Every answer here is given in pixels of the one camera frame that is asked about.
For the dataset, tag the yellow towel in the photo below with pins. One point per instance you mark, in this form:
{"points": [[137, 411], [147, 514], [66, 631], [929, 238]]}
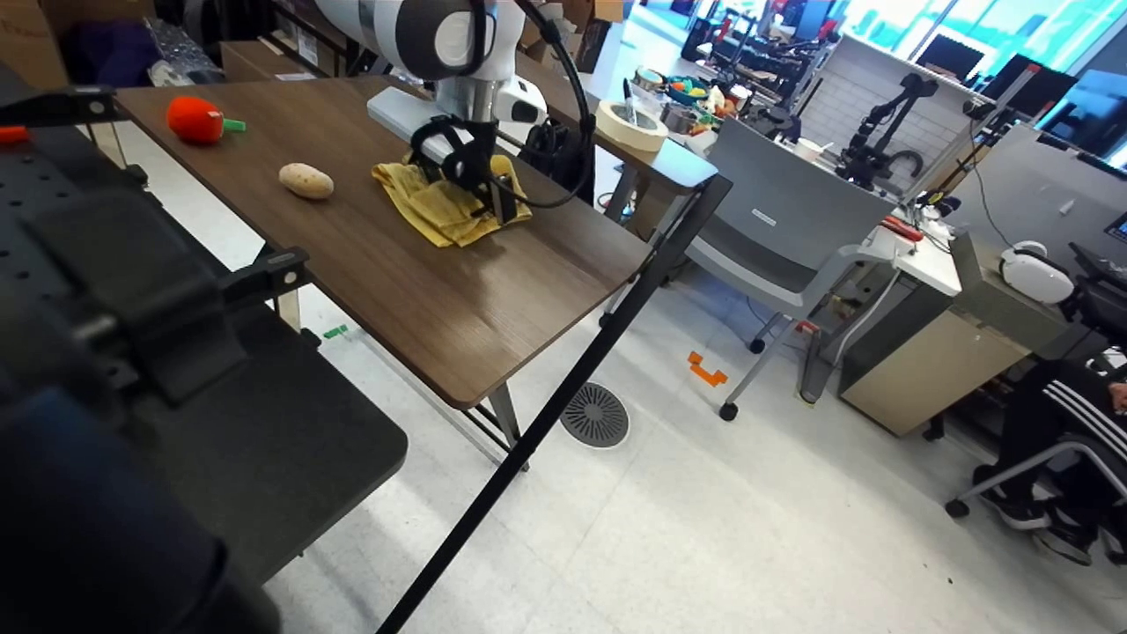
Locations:
{"points": [[416, 199]]}

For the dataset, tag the orange plush tomato toy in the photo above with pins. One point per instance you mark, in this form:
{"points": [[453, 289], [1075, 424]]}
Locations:
{"points": [[198, 121]]}

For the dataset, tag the white bowl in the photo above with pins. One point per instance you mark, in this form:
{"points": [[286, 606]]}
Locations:
{"points": [[632, 130]]}

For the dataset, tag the black tripod pole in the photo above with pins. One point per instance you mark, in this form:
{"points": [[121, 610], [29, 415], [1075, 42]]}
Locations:
{"points": [[614, 326]]}

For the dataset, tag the black backpack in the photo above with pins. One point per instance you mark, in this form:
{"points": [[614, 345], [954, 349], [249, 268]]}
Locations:
{"points": [[560, 152]]}

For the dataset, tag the tan cabinet box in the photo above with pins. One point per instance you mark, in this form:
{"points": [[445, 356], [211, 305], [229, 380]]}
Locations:
{"points": [[925, 355]]}

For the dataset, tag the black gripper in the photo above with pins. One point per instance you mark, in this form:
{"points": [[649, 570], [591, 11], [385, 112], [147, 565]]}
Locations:
{"points": [[458, 152]]}

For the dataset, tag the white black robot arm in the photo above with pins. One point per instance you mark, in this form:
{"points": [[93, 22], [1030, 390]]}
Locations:
{"points": [[466, 51]]}

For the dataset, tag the round floor drain cover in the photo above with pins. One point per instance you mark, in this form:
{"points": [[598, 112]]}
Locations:
{"points": [[598, 417]]}

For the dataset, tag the beige plush potato toy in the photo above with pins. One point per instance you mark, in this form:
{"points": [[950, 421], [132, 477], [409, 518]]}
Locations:
{"points": [[304, 181]]}

